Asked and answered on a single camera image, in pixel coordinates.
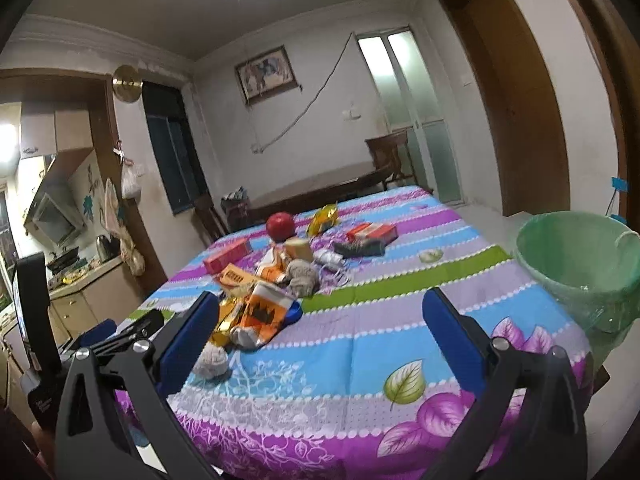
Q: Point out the blue bottle cap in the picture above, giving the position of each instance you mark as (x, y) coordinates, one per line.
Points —
(295, 312)

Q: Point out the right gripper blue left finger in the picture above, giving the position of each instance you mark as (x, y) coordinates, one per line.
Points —
(181, 341)

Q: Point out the green trash bin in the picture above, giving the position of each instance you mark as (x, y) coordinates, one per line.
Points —
(590, 264)

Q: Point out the gold round wall clock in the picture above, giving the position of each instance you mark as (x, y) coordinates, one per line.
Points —
(127, 84)

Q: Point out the dark window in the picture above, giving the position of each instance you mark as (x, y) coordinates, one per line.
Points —
(173, 146)

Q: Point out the pink box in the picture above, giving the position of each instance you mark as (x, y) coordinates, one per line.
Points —
(229, 254)

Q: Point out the wooden chair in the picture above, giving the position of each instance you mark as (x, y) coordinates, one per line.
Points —
(385, 152)

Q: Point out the yellow snack wrapper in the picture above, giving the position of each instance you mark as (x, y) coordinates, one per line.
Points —
(324, 219)

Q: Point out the floral striped tablecloth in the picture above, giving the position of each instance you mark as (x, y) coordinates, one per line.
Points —
(357, 388)

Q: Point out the blue tape pieces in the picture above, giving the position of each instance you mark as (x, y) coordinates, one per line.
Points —
(620, 187)

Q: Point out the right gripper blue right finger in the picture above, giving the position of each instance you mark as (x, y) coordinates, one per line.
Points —
(462, 341)

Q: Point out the dark green cloth bundle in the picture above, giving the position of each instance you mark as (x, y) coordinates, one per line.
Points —
(364, 248)

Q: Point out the white hanging plastic bag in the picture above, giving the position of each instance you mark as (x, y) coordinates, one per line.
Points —
(131, 187)

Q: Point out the range hood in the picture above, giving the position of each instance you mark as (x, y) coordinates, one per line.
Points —
(53, 217)

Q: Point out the brown wooden door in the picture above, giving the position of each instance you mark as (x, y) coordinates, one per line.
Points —
(520, 103)

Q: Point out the beige sponge block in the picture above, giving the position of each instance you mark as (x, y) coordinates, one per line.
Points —
(299, 248)

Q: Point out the grey knitted cloth ball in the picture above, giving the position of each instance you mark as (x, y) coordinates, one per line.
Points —
(303, 278)

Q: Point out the dark wooden table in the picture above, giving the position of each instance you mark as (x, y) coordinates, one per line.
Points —
(316, 191)

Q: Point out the frosted glass door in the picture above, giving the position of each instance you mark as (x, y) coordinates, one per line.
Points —
(412, 111)

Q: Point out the orange medicine box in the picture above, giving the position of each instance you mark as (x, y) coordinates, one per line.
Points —
(232, 277)

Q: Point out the red apple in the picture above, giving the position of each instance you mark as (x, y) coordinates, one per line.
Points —
(280, 227)

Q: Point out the torn orange paper cup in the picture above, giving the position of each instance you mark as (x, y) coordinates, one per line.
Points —
(273, 265)

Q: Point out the gold foil wrapper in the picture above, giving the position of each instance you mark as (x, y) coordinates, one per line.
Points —
(231, 311)

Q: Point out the red cigarette box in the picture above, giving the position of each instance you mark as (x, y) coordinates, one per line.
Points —
(384, 232)

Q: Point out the framed wall picture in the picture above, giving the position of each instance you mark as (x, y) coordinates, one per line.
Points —
(266, 75)

